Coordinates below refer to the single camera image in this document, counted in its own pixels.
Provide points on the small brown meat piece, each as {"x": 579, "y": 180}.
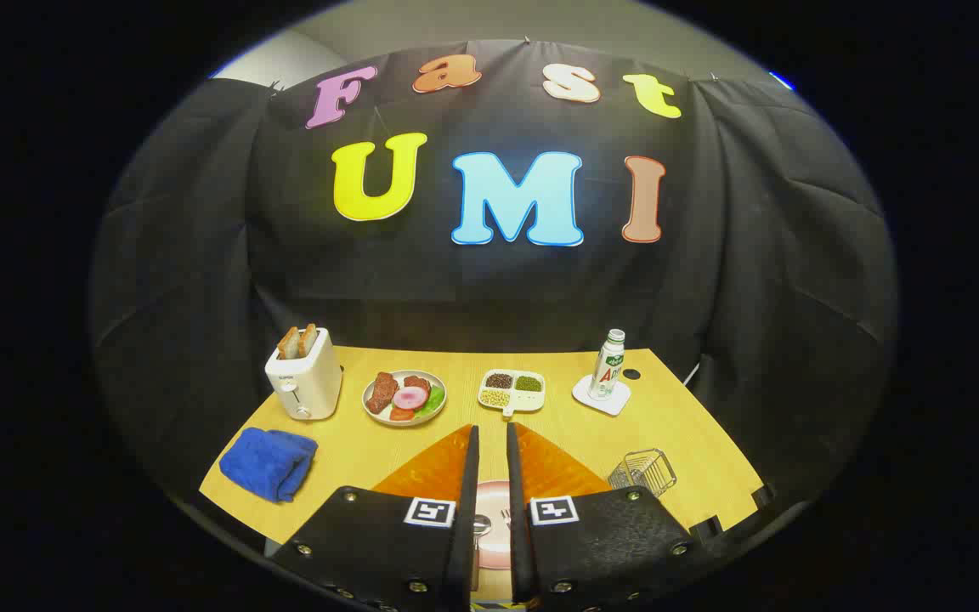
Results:
{"x": 416, "y": 382}

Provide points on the white divided bean dish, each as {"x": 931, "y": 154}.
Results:
{"x": 512, "y": 389}

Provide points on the green lettuce leaf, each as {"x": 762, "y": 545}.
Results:
{"x": 433, "y": 401}

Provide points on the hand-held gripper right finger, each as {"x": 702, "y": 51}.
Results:
{"x": 513, "y": 476}

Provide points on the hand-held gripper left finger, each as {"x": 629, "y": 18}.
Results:
{"x": 471, "y": 476}

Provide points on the pink ham slice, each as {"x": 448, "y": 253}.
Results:
{"x": 410, "y": 397}

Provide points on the black table clamp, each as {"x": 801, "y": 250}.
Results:
{"x": 706, "y": 529}
{"x": 762, "y": 495}

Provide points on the brown bread slice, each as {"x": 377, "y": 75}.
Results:
{"x": 308, "y": 338}
{"x": 289, "y": 343}

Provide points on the black backdrop cloth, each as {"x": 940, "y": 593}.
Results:
{"x": 455, "y": 289}

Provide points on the red tomato slice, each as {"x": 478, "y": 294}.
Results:
{"x": 402, "y": 414}

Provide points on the white square coaster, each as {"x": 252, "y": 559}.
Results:
{"x": 591, "y": 398}

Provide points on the large brown meat slab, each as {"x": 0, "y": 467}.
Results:
{"x": 381, "y": 392}

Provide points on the white drink bottle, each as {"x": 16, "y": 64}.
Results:
{"x": 607, "y": 370}

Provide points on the round grey food plate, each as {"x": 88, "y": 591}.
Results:
{"x": 370, "y": 408}

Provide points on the blue folded towel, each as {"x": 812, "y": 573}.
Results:
{"x": 268, "y": 463}

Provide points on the pink round plate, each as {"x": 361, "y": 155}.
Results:
{"x": 494, "y": 493}

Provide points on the white toaster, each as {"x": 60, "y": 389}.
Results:
{"x": 307, "y": 382}

